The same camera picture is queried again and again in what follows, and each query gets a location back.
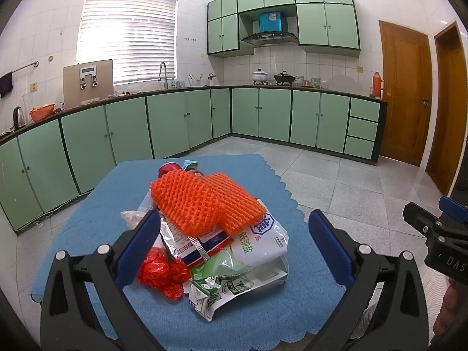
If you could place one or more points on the orange foam fruit net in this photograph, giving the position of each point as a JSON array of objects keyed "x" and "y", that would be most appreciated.
[
  {"x": 182, "y": 197},
  {"x": 239, "y": 206}
]

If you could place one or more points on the white striped clothing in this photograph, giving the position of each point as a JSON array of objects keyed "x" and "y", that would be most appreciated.
[{"x": 435, "y": 285}]

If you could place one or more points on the glass jar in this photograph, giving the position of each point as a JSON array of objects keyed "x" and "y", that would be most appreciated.
[{"x": 316, "y": 82}]

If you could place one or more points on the blue scalloped tablecloth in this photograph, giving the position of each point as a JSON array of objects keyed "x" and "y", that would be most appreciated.
[{"x": 256, "y": 175}]

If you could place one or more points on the metal towel rail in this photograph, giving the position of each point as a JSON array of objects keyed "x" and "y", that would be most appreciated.
[{"x": 25, "y": 67}]

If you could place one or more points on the person's right hand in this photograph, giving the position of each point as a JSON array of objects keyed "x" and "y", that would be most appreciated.
[{"x": 451, "y": 307}]

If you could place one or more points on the range hood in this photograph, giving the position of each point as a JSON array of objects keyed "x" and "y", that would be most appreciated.
[{"x": 268, "y": 38}]

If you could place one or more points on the white bowl stack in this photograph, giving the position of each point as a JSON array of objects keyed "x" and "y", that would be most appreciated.
[{"x": 299, "y": 80}]

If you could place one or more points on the green milk carton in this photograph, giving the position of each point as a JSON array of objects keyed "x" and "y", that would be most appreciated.
[{"x": 208, "y": 292}]

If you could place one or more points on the electric kettle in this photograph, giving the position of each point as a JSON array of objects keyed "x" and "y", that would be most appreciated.
[{"x": 19, "y": 117}]

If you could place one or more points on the kitchen faucet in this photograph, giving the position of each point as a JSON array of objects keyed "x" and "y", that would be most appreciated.
[{"x": 162, "y": 73}]

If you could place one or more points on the green base cabinets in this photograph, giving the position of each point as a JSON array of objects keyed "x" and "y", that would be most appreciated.
[{"x": 91, "y": 142}]

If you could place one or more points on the orange thermos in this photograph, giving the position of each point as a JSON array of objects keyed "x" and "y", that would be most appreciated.
[{"x": 377, "y": 85}]

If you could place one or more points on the pale green plastic wrapper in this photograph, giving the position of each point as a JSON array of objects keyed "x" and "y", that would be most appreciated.
[{"x": 223, "y": 263}]

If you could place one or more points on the blue drink carton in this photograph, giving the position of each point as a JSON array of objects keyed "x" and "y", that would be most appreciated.
[{"x": 189, "y": 163}]

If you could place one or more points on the utensil holder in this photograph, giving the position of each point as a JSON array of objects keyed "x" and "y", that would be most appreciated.
[{"x": 196, "y": 81}]

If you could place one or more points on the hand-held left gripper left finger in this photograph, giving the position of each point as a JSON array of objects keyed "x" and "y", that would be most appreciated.
[{"x": 137, "y": 248}]

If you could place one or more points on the red plastic bag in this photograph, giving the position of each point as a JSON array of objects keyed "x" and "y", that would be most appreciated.
[{"x": 157, "y": 270}]

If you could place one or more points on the silver foil snack packet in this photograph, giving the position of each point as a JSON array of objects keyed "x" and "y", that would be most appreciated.
[{"x": 175, "y": 241}]

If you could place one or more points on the red soda can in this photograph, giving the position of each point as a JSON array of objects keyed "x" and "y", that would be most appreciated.
[{"x": 168, "y": 169}]

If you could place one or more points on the dark towel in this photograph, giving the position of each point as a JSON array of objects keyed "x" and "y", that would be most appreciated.
[{"x": 6, "y": 85}]

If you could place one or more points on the orange basket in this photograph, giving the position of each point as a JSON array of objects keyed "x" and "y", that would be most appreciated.
[{"x": 42, "y": 113}]

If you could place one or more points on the white tissue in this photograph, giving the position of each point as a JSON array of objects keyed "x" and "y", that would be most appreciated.
[{"x": 131, "y": 216}]

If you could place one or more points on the white window blind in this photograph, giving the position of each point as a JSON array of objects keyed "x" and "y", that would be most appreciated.
[{"x": 128, "y": 33}]

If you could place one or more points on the blue box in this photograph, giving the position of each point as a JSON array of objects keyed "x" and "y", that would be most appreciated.
[{"x": 270, "y": 22}]

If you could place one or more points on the wooden door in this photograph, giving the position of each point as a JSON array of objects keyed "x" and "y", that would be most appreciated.
[
  {"x": 451, "y": 117},
  {"x": 402, "y": 95}
]

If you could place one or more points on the green wall cabinets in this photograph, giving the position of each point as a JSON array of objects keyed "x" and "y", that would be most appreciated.
[{"x": 325, "y": 25}]

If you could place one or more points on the black wok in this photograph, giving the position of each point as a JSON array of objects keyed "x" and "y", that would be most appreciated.
[{"x": 284, "y": 78}]

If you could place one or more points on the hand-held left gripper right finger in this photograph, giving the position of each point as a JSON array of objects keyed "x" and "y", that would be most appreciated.
[{"x": 329, "y": 245}]

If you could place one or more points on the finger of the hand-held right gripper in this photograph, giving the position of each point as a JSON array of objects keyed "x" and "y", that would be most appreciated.
[
  {"x": 420, "y": 216},
  {"x": 455, "y": 210}
]

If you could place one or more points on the white cooking pot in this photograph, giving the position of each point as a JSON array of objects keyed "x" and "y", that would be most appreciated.
[{"x": 260, "y": 76}]

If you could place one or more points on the white salt bag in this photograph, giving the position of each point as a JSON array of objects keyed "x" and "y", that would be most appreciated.
[{"x": 263, "y": 241}]

